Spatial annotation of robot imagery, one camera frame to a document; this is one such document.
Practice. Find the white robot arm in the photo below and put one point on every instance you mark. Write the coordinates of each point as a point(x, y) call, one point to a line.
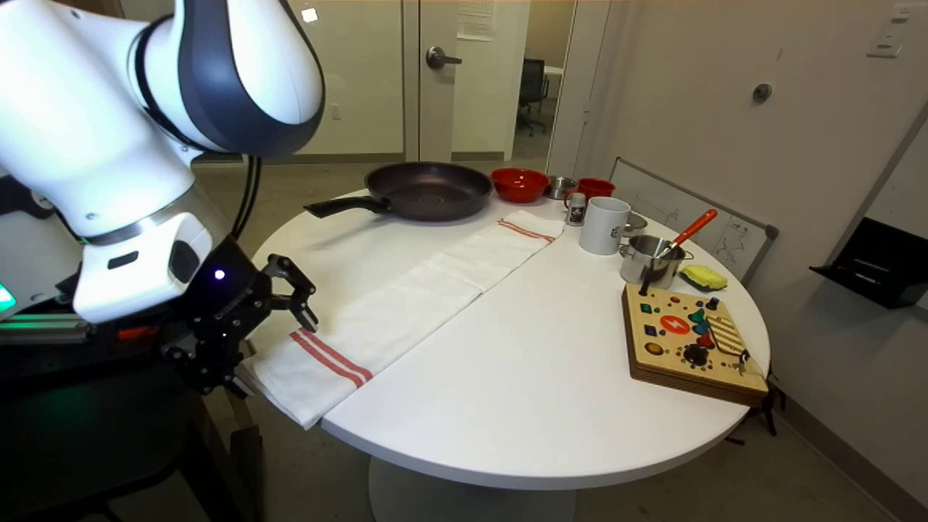
point(110, 253)

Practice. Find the white mug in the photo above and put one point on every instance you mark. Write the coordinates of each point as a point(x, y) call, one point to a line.
point(600, 224)

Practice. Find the whiteboard leaning on wall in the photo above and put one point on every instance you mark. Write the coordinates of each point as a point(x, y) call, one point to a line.
point(734, 239)

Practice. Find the white towel red stripes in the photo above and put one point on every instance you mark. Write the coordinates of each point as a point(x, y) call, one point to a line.
point(305, 376)

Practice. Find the round white table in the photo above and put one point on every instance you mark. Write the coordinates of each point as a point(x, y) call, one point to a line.
point(512, 407)

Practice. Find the red bowl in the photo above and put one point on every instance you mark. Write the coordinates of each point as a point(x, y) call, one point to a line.
point(521, 185)

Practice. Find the aluminium rail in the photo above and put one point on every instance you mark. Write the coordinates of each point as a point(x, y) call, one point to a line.
point(44, 330)

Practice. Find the wooden toy board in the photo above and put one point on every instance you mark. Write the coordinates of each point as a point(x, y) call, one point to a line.
point(687, 343)

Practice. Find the small steel cup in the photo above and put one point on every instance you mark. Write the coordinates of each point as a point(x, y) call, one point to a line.
point(568, 197)

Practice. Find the yellow green sponge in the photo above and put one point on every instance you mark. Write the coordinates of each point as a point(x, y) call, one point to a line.
point(702, 276)

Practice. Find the red cup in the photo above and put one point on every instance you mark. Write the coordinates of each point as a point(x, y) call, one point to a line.
point(592, 188)

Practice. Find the black frying pan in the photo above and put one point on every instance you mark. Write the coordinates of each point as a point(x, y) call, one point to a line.
point(415, 194)

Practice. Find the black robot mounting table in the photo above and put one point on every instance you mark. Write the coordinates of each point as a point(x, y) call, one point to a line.
point(86, 424)

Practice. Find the steel pot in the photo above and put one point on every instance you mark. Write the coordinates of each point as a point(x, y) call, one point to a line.
point(638, 252)

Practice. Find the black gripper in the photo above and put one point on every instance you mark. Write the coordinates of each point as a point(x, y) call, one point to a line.
point(220, 307)

